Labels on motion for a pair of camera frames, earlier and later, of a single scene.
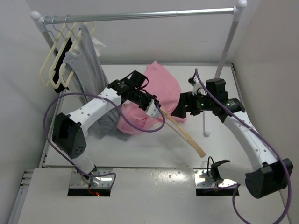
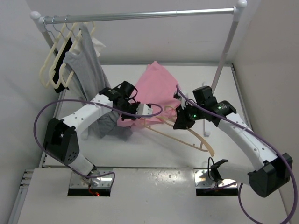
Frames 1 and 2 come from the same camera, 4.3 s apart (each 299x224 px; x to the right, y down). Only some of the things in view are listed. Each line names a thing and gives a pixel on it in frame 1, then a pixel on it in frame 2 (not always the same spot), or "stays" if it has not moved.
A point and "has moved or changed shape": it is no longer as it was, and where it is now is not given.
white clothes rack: x=41 y=23 stays
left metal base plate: x=78 y=181 stays
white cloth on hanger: x=97 y=46 stays
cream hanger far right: x=92 y=30 stays
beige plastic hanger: x=191 y=141 has moved or changed shape
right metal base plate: x=203 y=178 stays
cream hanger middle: x=65 y=39 stays
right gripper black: x=187 y=98 -> x=181 y=119
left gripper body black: x=142 y=99 -> x=131 y=108
